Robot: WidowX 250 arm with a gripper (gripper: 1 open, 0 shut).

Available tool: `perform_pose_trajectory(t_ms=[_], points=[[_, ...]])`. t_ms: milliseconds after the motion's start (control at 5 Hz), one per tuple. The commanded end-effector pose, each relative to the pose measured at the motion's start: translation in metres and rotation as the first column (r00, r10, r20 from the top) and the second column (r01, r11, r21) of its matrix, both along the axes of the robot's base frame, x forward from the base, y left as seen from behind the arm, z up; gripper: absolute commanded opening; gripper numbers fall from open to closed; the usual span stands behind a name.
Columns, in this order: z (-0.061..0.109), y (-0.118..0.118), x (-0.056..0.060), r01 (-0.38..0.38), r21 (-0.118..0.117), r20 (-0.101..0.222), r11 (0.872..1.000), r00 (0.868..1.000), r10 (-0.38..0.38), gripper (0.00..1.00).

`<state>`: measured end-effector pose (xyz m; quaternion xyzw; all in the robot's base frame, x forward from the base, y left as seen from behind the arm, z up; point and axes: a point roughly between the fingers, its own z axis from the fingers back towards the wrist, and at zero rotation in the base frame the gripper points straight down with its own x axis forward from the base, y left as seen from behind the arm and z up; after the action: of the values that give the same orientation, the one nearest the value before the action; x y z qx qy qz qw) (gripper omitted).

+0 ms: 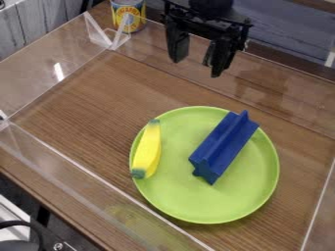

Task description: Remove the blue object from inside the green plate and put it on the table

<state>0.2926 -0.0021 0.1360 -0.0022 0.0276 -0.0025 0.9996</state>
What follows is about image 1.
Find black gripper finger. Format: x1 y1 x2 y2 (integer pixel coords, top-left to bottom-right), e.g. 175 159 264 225
165 20 189 63
203 37 235 77

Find yellow labelled tin can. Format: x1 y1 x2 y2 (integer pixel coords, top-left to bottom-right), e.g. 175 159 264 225
109 0 147 33

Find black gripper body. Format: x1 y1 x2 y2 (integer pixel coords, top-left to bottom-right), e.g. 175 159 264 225
163 0 252 51

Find yellow toy banana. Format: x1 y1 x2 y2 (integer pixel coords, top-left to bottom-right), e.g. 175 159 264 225
131 120 161 179

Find black cable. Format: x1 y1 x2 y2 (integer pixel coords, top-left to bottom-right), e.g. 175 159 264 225
0 220 47 251

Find clear acrylic enclosure wall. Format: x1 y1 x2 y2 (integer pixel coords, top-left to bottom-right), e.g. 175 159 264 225
0 12 335 251

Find blue plastic block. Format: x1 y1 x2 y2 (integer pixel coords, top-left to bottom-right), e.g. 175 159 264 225
188 111 259 185

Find green round plate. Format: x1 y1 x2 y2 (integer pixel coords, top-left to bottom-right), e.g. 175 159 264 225
133 106 280 225

